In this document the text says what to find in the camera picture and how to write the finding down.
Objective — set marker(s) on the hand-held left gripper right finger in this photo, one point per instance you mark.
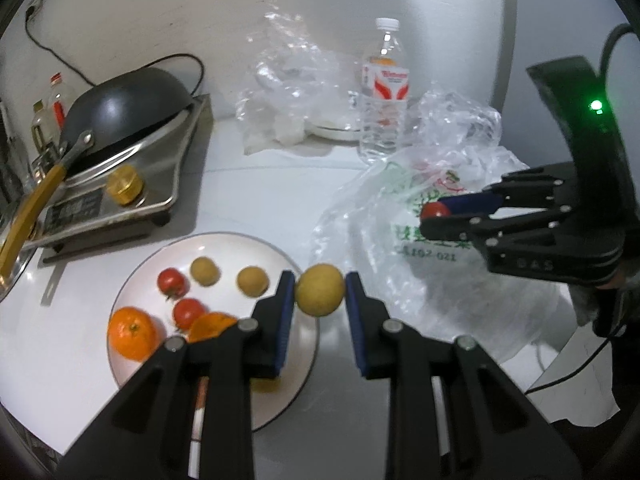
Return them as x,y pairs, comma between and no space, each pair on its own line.
356,320

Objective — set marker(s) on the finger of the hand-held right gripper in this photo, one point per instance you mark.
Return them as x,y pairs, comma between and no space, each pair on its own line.
455,229
472,202

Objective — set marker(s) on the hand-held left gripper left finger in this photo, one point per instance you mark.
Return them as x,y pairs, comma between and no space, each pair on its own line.
286,320

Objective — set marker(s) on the red cherry tomato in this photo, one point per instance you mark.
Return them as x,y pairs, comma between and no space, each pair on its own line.
434,210
189,311
172,281

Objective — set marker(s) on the brown longan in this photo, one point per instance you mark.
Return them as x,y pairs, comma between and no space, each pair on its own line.
252,281
320,290
205,271

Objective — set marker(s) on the green printed plastic bag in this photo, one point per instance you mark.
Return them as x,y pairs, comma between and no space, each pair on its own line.
450,300

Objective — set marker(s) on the orange tangerine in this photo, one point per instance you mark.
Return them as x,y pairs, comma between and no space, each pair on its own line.
132,334
212,325

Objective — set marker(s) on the white plate with dark rim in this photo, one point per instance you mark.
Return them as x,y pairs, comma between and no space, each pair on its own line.
225,255

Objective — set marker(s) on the clear water bottle red label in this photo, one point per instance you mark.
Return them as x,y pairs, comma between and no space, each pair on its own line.
385,125

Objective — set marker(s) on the white dish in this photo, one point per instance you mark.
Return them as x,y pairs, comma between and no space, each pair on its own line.
335,132

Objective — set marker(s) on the grey refrigerator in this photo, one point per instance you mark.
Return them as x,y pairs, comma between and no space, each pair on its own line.
550,10

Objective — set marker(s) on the stainless steel induction cooker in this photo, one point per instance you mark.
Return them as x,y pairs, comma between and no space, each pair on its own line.
165,160

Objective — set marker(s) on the brass knob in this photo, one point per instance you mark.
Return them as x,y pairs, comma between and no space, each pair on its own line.
125,185

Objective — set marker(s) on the crumpled clear plastic bag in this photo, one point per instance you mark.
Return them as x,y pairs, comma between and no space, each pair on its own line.
290,90

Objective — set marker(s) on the stainless steel pot lid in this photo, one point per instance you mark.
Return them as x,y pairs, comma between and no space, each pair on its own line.
17,270

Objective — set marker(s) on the glass jar with metal clasp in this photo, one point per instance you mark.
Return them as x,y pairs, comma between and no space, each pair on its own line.
45,152

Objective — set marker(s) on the clear bottle with red cap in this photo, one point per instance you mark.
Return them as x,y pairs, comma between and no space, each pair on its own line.
60,105

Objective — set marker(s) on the dark oil bottle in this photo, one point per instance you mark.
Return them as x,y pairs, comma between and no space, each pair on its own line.
39,120

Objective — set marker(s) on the white wall socket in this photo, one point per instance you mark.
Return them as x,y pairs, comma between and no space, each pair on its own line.
37,2

